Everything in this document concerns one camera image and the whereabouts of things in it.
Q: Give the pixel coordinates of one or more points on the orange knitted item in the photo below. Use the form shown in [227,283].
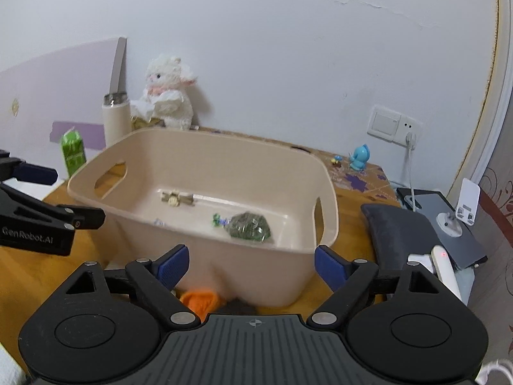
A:
[198,300]

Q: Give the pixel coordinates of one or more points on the white phone stand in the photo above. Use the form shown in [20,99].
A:
[469,196]

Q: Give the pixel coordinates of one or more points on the lavender headboard panel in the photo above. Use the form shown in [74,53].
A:
[60,80]

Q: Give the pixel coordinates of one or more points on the dark grey tablet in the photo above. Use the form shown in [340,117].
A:
[461,246]

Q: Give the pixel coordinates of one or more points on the cream door frame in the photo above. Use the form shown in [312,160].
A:
[495,88]

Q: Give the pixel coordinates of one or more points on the small colourful toy figurine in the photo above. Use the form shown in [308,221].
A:
[336,161]

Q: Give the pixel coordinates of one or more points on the cream thermos bottle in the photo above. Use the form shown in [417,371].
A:
[116,124]

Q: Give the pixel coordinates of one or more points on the white paper towel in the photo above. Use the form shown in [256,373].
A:
[10,365]

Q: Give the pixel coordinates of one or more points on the small clear wrapper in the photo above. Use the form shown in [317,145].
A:
[159,221]

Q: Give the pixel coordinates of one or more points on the blue toy figurine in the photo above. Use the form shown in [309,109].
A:
[359,157]

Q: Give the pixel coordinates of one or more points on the small colourful bead charm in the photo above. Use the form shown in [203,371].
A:
[219,219]

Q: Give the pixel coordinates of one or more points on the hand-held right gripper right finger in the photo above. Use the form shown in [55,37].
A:
[329,266]

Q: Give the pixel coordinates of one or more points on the white plastic item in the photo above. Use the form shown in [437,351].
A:
[419,258]

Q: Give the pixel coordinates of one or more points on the beige plastic basin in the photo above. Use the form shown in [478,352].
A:
[248,266]

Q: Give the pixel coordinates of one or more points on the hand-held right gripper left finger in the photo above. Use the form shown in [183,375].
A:
[175,266]

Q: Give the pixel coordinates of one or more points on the white wall switch socket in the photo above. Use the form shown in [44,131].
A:
[384,122]

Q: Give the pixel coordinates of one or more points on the tissue box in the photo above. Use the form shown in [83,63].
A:
[142,122]

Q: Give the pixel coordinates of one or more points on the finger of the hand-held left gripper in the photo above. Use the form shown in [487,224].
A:
[86,217]
[36,173]

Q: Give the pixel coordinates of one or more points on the white device with red light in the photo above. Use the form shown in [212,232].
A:
[443,270]

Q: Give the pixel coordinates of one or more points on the grey cushion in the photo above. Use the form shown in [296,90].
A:
[396,232]

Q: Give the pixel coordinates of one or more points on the green drink carton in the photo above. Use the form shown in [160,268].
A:
[74,154]

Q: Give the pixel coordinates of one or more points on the green filled clear packet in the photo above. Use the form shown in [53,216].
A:
[248,227]

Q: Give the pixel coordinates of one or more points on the white plush toy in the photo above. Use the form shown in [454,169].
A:
[174,104]

